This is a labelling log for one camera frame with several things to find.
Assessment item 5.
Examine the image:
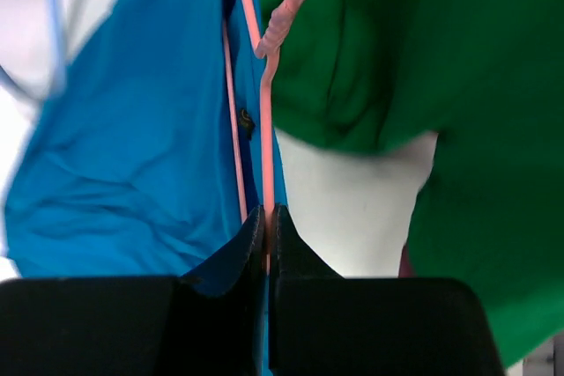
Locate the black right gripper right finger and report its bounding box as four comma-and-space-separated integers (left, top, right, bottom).
269, 205, 504, 376

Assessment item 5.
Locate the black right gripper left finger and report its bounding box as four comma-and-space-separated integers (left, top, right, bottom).
1, 208, 265, 375

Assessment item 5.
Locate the blue t-shirt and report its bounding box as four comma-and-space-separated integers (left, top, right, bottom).
4, 0, 264, 278

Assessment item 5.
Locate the pink wire hanger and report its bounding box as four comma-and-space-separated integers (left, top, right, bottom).
241, 0, 305, 271

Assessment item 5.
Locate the green t-shirt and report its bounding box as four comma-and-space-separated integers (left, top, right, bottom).
272, 0, 563, 367

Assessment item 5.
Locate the light blue wire hanger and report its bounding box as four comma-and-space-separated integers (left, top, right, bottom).
0, 0, 70, 102

